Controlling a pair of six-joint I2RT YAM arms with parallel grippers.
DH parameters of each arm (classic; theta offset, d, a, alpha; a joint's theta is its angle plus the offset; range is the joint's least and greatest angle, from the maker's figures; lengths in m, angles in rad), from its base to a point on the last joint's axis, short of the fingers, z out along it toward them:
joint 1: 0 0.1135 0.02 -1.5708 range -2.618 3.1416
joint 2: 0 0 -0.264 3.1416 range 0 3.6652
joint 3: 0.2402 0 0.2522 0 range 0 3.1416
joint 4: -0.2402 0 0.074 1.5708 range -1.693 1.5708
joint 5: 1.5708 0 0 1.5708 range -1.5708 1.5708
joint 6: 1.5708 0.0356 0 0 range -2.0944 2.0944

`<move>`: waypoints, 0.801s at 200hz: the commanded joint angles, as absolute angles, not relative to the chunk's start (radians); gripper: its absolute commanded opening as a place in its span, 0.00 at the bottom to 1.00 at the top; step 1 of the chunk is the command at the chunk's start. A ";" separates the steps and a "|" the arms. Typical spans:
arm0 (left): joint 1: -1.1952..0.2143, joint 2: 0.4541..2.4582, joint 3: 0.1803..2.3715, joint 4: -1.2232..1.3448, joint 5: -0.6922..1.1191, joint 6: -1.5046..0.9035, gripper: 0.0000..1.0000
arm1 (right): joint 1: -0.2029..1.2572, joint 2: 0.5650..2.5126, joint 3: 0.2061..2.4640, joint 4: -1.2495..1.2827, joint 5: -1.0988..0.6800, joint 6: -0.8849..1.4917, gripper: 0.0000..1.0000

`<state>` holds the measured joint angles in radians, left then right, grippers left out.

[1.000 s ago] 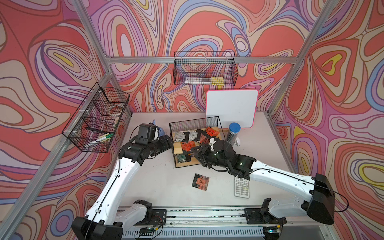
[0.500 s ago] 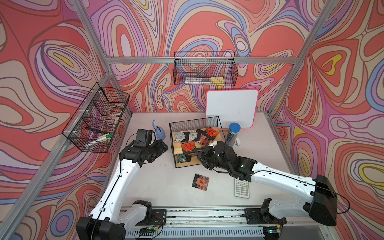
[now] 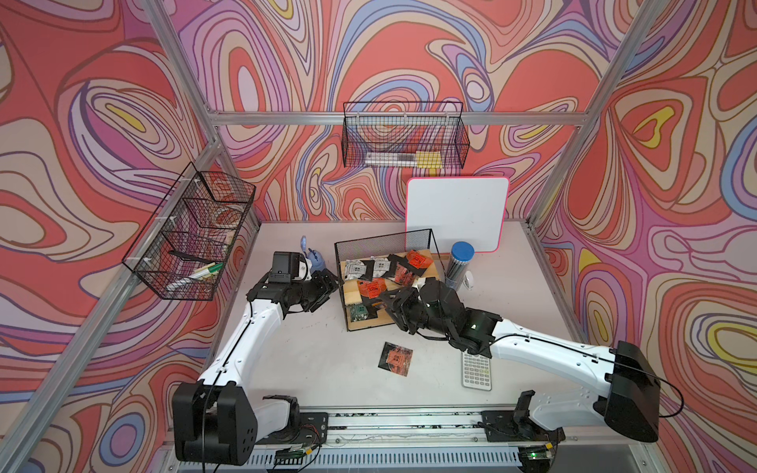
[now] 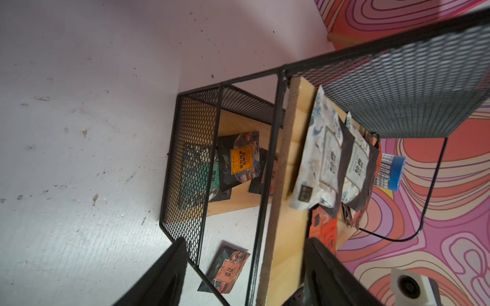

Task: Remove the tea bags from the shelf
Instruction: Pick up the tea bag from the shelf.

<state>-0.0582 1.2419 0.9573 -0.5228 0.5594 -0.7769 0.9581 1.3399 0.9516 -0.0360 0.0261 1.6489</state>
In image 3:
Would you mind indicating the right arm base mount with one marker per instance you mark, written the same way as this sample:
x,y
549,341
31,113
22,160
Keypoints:
x,y
505,426

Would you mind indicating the black wire two-tier shelf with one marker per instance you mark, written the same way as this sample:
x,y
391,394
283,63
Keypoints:
x,y
406,276

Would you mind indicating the white board pink frame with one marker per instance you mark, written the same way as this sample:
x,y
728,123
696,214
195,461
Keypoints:
x,y
458,209

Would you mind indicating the white patterned tea bag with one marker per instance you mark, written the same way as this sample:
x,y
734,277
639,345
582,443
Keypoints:
x,y
359,270

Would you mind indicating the wall wire basket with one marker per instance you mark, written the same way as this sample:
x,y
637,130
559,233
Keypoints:
x,y
196,224
387,134

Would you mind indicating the white eraser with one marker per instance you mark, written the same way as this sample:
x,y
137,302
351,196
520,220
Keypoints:
x,y
468,280

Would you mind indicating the green tea bag lower shelf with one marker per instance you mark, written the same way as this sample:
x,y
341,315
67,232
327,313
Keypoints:
x,y
358,313

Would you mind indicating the left wall wire basket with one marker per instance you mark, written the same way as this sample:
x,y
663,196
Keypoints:
x,y
196,224

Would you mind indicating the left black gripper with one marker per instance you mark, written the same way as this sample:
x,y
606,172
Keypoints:
x,y
324,285

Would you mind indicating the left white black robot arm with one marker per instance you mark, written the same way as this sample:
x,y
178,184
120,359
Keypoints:
x,y
215,419

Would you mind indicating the red tea bag black edge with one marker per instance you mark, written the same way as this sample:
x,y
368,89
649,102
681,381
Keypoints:
x,y
395,359

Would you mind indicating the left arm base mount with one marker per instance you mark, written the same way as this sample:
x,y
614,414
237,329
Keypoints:
x,y
312,430

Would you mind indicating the green marker in basket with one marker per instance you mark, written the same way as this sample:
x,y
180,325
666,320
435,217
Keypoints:
x,y
207,271

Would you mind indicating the blue lid pen jar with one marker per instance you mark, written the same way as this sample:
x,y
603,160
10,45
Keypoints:
x,y
459,258

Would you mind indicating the white calculator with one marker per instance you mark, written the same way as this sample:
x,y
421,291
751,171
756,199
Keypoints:
x,y
476,372

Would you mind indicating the blue brush holder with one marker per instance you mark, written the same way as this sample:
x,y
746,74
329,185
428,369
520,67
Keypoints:
x,y
315,260

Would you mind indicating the back wall wire basket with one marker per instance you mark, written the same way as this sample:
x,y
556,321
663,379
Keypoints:
x,y
387,134

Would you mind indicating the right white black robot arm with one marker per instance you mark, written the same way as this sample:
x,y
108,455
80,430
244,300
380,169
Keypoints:
x,y
618,387

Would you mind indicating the red tea bag shelf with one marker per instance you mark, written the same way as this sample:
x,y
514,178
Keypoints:
x,y
418,260

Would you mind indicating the yellow sticky notes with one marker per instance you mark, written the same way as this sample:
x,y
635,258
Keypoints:
x,y
429,160

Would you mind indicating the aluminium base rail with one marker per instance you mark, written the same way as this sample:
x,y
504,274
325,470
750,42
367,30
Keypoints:
x,y
447,439

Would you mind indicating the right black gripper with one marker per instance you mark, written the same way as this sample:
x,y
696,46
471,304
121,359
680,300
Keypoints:
x,y
401,304

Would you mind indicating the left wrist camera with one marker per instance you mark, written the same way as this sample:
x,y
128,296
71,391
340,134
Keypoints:
x,y
288,267

